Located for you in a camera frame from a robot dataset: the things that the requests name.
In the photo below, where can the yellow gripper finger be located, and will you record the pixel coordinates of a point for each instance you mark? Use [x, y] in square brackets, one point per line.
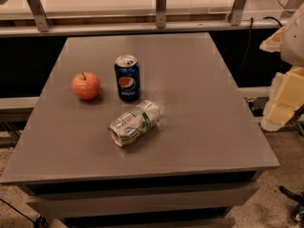
[286, 96]
[273, 43]

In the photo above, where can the silver green 7up can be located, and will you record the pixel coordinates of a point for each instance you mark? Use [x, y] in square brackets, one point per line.
[134, 123]

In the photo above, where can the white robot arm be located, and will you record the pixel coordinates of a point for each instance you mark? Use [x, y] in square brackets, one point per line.
[292, 44]

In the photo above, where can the blue pepsi can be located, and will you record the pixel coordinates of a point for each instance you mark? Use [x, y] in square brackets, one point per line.
[127, 71]

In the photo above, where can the grey table drawer unit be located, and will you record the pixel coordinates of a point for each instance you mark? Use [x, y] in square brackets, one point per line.
[206, 152]

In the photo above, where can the red apple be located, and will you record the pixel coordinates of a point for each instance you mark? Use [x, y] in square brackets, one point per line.
[86, 85]

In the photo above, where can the metal frame rail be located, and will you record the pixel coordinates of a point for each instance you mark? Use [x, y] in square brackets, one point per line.
[96, 17]

